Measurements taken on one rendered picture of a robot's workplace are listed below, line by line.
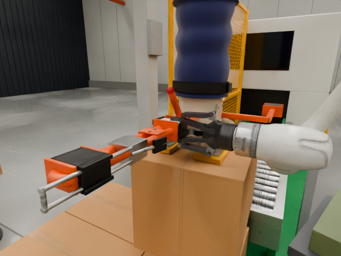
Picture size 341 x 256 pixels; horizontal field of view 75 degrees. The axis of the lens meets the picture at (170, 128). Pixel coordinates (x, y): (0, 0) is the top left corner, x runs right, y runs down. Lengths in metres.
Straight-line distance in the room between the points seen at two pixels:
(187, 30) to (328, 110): 0.50
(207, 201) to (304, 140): 0.35
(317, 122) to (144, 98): 1.77
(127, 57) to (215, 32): 11.97
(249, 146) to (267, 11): 9.78
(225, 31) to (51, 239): 1.24
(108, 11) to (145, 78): 11.55
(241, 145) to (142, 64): 1.79
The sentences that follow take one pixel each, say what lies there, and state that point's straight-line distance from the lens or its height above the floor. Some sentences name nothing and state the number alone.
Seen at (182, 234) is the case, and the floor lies 0.81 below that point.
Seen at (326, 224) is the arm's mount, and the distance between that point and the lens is 1.04.
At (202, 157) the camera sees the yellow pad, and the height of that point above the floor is 1.08.
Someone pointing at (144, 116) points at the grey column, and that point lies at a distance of 2.31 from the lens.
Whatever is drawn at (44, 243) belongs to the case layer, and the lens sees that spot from 1.38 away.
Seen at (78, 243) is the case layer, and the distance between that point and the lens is 1.31.
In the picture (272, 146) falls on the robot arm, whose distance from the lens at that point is 0.56.
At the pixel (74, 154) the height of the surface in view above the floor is 1.23.
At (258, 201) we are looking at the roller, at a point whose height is 0.54.
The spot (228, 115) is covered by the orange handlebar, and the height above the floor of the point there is 1.19.
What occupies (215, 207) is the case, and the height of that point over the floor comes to 0.96.
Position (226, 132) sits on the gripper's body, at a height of 1.22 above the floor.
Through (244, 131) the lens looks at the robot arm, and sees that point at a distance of 0.58.
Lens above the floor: 1.39
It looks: 16 degrees down
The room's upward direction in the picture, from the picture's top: straight up
